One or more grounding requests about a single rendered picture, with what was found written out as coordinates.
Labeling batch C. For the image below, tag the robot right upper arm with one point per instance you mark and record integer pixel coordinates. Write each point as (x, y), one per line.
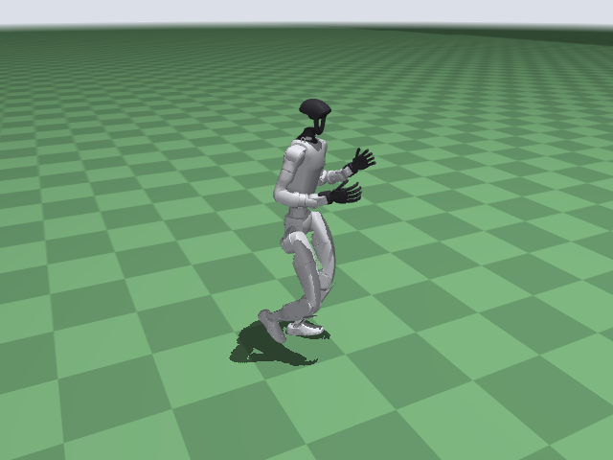
(293, 158)

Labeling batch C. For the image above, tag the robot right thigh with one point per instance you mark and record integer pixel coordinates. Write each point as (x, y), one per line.
(304, 264)

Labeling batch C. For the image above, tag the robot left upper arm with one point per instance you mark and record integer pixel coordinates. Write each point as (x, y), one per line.
(322, 179)

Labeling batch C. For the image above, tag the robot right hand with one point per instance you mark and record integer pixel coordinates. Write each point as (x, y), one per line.
(342, 196)

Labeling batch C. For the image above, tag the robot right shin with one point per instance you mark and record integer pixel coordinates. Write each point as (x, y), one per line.
(296, 310)

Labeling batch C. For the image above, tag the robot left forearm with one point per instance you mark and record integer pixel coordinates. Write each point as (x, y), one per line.
(339, 175)

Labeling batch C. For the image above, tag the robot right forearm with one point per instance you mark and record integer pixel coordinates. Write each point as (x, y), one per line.
(301, 200)

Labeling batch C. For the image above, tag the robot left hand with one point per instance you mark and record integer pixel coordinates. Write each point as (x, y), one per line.
(360, 162)

